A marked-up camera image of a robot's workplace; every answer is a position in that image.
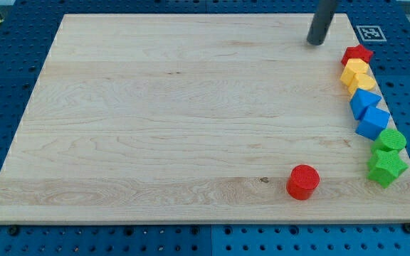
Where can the light wooden board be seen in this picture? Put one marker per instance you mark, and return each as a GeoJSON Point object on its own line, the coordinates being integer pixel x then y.
{"type": "Point", "coordinates": [159, 119]}

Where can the yellow cylinder block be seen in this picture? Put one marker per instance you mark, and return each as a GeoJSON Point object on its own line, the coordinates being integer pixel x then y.
{"type": "Point", "coordinates": [361, 81]}

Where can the red cylinder block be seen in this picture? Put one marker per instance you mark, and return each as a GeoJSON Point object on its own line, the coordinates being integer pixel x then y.
{"type": "Point", "coordinates": [303, 181]}

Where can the blue triangle block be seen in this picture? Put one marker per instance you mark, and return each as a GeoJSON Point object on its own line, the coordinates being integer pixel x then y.
{"type": "Point", "coordinates": [361, 100]}

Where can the green cylinder block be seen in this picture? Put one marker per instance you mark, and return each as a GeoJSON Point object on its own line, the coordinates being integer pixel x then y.
{"type": "Point", "coordinates": [389, 140]}

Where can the black bolt right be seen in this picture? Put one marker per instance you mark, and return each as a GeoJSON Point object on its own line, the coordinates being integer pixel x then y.
{"type": "Point", "coordinates": [406, 228]}

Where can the blue cube block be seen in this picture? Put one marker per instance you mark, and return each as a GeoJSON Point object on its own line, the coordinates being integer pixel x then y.
{"type": "Point", "coordinates": [373, 122]}

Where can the black bolt left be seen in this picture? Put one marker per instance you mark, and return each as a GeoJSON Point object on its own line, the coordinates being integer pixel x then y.
{"type": "Point", "coordinates": [13, 230]}

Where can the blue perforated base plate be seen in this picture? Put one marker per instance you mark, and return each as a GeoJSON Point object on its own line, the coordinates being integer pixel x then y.
{"type": "Point", "coordinates": [25, 38]}

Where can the black bolt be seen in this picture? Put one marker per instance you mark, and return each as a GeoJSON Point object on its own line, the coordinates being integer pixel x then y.
{"type": "Point", "coordinates": [406, 228]}
{"type": "Point", "coordinates": [13, 230]}

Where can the yellow hexagon block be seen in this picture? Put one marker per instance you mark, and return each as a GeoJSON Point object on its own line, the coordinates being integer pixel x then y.
{"type": "Point", "coordinates": [353, 66]}

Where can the red star block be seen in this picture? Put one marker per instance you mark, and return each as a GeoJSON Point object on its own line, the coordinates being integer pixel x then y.
{"type": "Point", "coordinates": [358, 51]}

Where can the green star block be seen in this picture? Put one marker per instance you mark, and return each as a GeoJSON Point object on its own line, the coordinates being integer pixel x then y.
{"type": "Point", "coordinates": [385, 167]}

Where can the white fiducial marker tag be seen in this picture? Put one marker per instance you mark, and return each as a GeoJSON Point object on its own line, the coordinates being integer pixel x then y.
{"type": "Point", "coordinates": [371, 33]}

